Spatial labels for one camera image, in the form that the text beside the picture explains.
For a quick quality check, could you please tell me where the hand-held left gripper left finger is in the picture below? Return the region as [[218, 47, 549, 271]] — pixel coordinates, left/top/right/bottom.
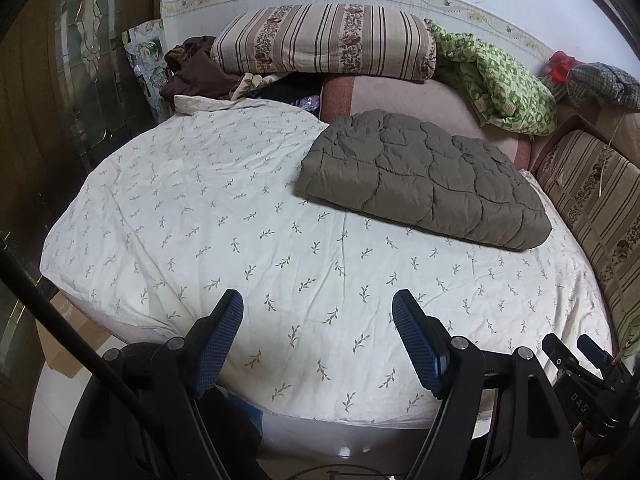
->
[[55, 289, 245, 480]]

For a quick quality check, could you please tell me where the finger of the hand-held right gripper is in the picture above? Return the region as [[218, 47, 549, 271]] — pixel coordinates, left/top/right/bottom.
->
[[542, 332, 590, 377], [576, 333, 614, 369]]

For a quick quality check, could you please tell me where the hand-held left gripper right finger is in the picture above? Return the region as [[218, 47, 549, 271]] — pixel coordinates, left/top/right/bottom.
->
[[392, 288, 584, 480]]

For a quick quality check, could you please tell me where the grey quilted blanket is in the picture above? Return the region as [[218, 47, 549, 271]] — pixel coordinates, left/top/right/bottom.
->
[[292, 109, 554, 252]]

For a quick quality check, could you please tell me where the white leaf-print bed sheet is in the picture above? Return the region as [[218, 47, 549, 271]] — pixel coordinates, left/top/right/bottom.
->
[[40, 95, 617, 431]]

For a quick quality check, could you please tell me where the striped sofa cushion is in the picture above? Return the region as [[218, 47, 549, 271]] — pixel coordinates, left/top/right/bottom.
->
[[532, 129, 640, 352]]

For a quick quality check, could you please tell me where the flat cardboard piece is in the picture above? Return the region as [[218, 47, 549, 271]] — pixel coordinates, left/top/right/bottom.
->
[[34, 287, 109, 379]]

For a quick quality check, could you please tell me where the pink blanket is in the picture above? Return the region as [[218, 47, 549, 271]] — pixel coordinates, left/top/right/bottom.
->
[[320, 74, 532, 171]]

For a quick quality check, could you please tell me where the dark garment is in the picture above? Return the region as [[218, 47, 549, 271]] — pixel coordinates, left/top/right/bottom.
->
[[250, 80, 324, 109]]

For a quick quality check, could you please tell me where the cream floral cloth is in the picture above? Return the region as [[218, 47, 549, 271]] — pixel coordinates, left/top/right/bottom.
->
[[229, 72, 289, 102]]

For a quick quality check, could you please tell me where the grey checked cloth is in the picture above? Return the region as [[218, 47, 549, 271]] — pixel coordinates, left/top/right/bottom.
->
[[567, 62, 640, 107]]

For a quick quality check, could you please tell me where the brown cloth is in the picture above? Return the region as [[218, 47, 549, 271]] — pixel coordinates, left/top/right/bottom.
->
[[160, 36, 247, 104]]

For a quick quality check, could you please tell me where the green patterned blanket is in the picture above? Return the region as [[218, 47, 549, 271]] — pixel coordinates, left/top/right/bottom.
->
[[425, 19, 559, 137]]

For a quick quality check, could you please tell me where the red cloth item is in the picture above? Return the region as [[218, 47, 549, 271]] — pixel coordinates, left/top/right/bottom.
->
[[548, 51, 577, 84]]

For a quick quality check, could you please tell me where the printed plastic bag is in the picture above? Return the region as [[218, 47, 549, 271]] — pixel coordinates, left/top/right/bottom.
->
[[122, 19, 172, 124]]

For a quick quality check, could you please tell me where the wooden door with ornate glass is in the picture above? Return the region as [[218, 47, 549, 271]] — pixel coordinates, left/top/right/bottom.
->
[[0, 0, 162, 271]]

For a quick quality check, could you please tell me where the striped floral pillow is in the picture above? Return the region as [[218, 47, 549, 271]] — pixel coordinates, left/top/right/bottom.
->
[[210, 4, 437, 83]]

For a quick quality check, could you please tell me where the black cable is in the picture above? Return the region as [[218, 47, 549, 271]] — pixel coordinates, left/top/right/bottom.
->
[[0, 246, 167, 441]]

